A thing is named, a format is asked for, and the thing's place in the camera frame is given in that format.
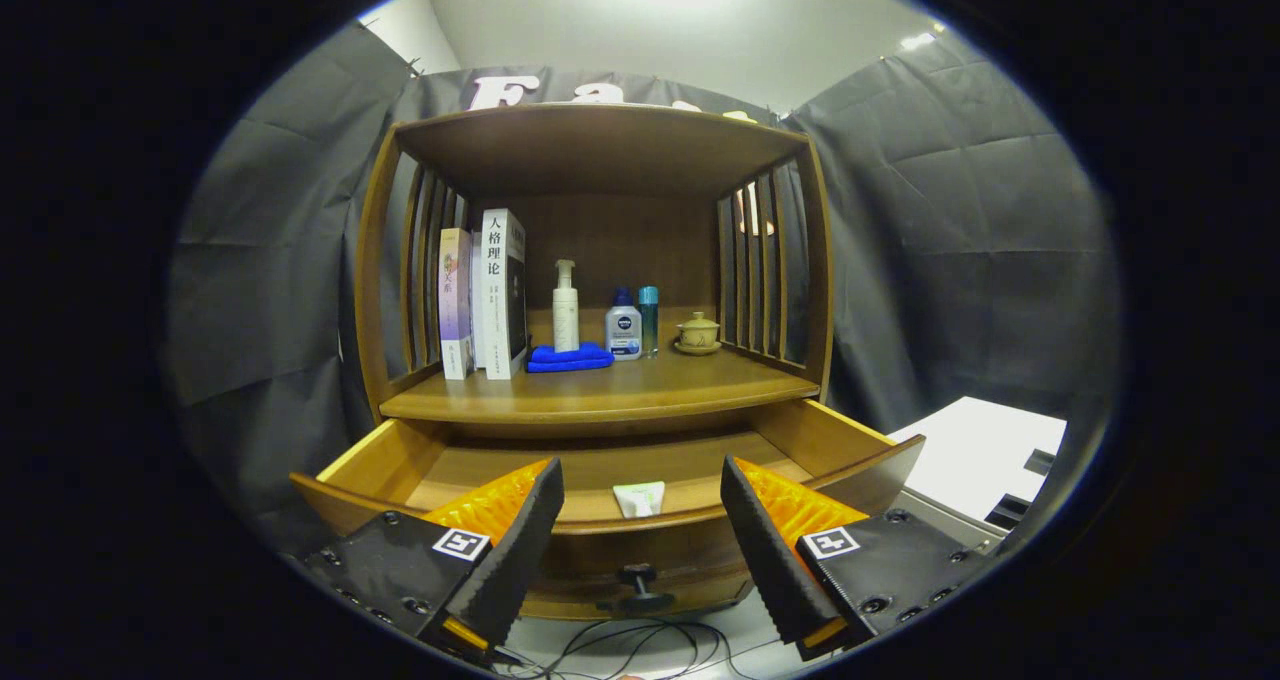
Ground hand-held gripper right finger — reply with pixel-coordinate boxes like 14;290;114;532
720;457;1001;661

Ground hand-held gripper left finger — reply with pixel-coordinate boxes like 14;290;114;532
300;458;566;661

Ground white tube with green label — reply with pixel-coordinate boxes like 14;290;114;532
612;481;666;519

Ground wooden countertop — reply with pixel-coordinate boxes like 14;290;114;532
380;345;821;426

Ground brown wooden cabinet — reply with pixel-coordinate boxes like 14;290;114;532
355;102;836;621

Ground blue folded cloth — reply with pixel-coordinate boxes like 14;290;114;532
526;342;616;374

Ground white side table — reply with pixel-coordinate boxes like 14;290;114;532
885;396;1069;551

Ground white pump bottle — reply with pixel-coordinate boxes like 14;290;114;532
553;259;581;353

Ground white bottle with blue cap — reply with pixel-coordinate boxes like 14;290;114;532
605;288;643;361

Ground purple book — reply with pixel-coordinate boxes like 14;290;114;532
438;227;474;381

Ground thick white book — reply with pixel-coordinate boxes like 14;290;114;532
480;208;529;381

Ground thin white book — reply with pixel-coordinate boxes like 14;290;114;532
470;232;487;369

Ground black floor cables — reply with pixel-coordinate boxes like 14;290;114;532
500;615;761;680

